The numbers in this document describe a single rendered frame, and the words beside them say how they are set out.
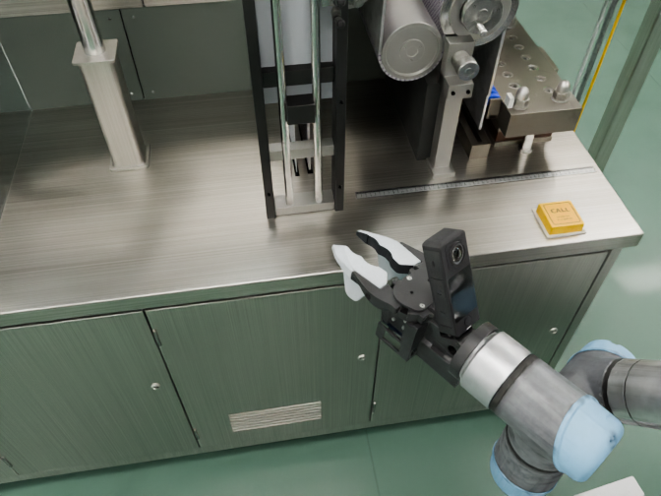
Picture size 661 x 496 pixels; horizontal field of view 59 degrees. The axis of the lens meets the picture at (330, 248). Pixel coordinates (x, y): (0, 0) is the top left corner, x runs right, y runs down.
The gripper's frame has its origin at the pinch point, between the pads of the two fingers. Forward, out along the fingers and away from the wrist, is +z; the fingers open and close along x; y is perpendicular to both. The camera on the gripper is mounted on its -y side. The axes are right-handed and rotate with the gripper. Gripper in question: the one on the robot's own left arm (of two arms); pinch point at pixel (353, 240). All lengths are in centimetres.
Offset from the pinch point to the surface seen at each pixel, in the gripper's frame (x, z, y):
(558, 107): 74, 11, 11
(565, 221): 58, -6, 24
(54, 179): -9, 78, 35
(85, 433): -25, 55, 95
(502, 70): 77, 27, 10
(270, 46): 17.1, 38.0, -5.4
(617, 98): 155, 24, 41
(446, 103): 51, 24, 9
